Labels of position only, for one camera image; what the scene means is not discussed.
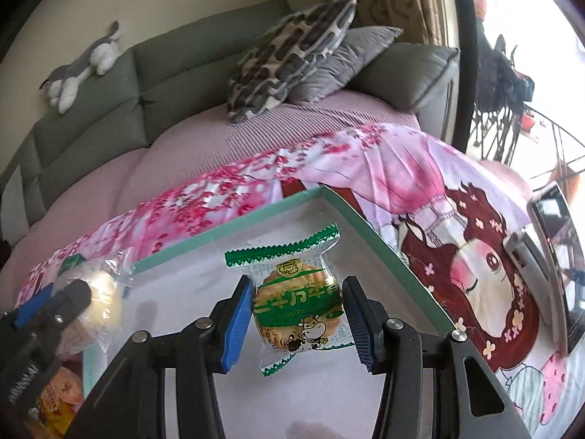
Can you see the clear yellow bun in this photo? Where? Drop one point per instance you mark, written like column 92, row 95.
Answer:
column 104, row 302

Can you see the pink seat cover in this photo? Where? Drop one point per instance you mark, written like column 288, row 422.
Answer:
column 183, row 160

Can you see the black white patterned pillow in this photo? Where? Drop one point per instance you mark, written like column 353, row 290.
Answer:
column 283, row 55

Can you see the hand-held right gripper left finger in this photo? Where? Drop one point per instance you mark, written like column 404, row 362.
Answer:
column 237, row 329

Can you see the grey velvet pillow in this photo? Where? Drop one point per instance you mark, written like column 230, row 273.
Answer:
column 352, row 59

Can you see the green round cookie packet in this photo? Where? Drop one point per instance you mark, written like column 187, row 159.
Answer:
column 292, row 302

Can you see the teal-edged white box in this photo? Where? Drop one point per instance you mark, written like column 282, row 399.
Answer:
column 192, row 292

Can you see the orange yellow snack packet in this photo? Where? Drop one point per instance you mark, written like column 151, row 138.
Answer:
column 57, row 398

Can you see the grey white plush dog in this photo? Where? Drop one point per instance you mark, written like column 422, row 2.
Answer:
column 87, row 66

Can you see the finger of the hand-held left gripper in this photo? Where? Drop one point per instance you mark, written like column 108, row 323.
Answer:
column 34, row 302
column 68, row 301

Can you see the black balcony railing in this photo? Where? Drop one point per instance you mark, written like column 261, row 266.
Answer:
column 507, row 141

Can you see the grey tablet stand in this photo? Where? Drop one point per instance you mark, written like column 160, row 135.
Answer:
column 521, row 249

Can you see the grey-green sofa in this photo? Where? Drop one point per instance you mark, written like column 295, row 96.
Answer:
column 183, row 68

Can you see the dark hanging clothes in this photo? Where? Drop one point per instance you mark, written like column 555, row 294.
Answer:
column 498, row 71

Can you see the pink printed blanket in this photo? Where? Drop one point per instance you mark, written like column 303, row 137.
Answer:
column 411, row 183

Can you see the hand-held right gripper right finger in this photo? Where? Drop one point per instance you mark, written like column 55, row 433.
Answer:
column 361, row 331

